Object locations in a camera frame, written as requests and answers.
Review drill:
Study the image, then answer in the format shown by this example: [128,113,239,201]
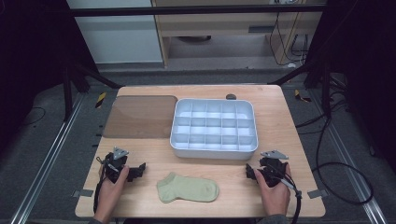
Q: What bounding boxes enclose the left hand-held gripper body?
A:
[103,146,131,185]

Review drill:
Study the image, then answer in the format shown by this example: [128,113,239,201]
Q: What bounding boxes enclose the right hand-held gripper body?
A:
[256,149,290,189]

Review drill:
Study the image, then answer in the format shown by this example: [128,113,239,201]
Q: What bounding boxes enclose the light green sock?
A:
[156,172,220,204]

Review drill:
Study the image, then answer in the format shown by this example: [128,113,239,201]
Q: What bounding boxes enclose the person's left hand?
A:
[93,165,131,224]

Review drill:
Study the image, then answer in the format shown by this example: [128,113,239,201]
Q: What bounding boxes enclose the person's right hand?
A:
[253,163,292,217]

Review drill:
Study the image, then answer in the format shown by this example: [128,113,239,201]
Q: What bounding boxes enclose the grey tape strip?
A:
[306,189,330,200]
[71,189,94,199]

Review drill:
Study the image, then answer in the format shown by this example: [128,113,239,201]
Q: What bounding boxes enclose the translucent brown lid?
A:
[102,94,178,140]

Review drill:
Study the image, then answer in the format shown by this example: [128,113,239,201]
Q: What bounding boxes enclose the white compartment storage box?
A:
[169,98,260,161]

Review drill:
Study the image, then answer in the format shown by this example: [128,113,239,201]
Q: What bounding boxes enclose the yellow black striped tape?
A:
[293,89,313,104]
[94,91,107,109]

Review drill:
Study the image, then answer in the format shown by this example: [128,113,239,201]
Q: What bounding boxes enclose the black metal stand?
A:
[61,61,124,123]
[276,57,333,120]

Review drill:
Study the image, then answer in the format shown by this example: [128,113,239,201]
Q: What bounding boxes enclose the white cabinet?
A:
[66,0,164,65]

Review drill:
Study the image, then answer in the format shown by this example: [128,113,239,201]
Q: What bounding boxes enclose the dark curtain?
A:
[304,0,396,175]
[0,0,101,157]

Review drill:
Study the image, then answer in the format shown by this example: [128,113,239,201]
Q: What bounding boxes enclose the light wooden desk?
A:
[150,0,328,68]

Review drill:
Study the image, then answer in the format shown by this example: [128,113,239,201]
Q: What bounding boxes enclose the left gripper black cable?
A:
[92,156,110,215]

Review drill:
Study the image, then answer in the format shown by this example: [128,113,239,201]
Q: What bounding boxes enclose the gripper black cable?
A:
[270,164,304,224]
[92,156,110,215]

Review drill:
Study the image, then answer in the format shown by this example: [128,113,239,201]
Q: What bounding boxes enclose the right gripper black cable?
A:
[270,164,304,224]

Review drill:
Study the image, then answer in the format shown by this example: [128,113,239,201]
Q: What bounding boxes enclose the aluminium floor rail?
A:
[9,92,86,224]
[309,89,389,224]

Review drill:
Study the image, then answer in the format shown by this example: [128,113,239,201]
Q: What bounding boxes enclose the black looped floor cable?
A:
[294,113,375,206]

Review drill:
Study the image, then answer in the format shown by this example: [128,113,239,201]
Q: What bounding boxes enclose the black hanging desk cables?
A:
[268,11,310,68]

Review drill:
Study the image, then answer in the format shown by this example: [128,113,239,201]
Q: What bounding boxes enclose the black horizontal frame bar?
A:
[68,4,327,18]

